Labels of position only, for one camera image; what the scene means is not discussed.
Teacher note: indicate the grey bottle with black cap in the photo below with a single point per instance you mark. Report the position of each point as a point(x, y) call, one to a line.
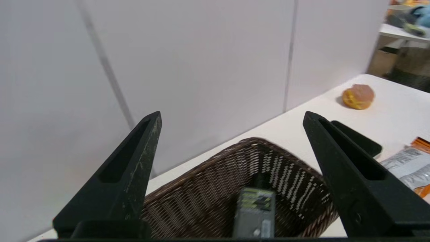
point(255, 215)

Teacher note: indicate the blue grey soft toy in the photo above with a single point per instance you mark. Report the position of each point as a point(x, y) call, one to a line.
point(411, 20)

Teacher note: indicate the white side table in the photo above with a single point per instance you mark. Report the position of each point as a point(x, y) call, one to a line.
point(399, 33)

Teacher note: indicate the dark brown wicker basket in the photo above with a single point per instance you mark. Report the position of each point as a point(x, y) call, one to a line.
point(201, 195)

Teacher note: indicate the brown cardboard box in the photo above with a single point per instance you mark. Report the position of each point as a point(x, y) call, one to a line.
point(382, 62)

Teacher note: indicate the pink glazed bread bun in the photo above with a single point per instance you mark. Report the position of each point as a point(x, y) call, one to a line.
point(359, 96)

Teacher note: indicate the orange white snack bag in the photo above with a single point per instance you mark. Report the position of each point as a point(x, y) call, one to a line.
point(410, 164)

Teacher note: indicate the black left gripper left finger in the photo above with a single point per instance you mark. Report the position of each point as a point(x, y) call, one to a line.
point(117, 188)

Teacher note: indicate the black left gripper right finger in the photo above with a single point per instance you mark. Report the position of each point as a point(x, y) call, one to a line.
point(362, 191)

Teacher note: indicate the black eraser with white base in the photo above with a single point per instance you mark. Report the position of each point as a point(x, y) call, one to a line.
point(366, 146)

